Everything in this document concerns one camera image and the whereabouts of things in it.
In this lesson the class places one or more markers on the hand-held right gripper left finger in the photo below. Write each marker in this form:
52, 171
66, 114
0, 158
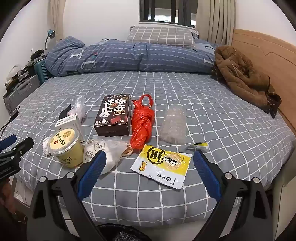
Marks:
92, 171

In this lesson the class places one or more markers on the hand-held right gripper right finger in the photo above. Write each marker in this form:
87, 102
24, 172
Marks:
207, 171

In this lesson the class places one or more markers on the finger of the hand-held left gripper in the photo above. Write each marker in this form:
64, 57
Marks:
23, 145
8, 141

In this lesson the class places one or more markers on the yellow white snack packet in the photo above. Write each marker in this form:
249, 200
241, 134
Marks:
161, 166

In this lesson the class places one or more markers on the small white box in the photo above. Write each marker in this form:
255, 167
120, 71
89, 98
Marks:
69, 121

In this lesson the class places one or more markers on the black packet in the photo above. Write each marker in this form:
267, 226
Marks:
64, 112

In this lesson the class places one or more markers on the brown cookie box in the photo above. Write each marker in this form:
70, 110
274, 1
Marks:
112, 115

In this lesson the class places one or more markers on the black lined trash bin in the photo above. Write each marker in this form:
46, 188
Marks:
122, 234

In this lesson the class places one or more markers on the person's left hand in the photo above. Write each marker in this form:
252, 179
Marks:
5, 192

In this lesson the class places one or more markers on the crumpled white tissue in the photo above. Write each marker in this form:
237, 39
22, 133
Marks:
46, 146

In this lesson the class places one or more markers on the torn yellow wrapper piece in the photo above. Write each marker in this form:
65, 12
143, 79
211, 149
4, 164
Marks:
201, 145

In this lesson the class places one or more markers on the clear face mask package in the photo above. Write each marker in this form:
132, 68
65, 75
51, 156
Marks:
113, 150

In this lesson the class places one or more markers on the yellow plastic cup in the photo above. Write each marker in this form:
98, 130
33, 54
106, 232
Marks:
67, 150

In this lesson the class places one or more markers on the grey checked bed sheet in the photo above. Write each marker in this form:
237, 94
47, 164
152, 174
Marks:
208, 129

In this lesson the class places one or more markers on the grey suitcase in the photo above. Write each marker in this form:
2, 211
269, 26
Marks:
23, 92

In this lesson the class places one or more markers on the clear bubble wrap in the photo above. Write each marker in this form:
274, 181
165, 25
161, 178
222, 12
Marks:
172, 125

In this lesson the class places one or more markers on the clear plastic bag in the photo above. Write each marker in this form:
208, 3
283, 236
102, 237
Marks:
78, 106

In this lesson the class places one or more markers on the red plastic bag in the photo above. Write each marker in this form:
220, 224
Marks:
141, 125

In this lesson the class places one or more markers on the white bag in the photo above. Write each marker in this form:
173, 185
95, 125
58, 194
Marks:
14, 70

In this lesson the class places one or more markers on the teal suitcase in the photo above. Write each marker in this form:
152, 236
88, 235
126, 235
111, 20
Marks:
41, 69

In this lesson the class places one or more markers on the brown padded jacket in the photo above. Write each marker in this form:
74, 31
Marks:
240, 71

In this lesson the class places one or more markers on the blue desk lamp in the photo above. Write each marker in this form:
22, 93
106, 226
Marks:
50, 34

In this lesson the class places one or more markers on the blue striped duvet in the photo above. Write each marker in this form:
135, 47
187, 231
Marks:
115, 58

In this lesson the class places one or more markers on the beige curtain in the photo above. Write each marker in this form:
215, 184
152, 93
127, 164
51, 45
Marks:
217, 20
57, 18

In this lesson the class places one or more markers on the wooden headboard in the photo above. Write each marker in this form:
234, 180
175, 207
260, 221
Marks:
266, 53

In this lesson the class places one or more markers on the grey checked pillow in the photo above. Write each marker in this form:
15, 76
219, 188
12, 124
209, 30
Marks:
159, 37

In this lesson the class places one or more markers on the dark framed window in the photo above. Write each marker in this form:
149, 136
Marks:
166, 11

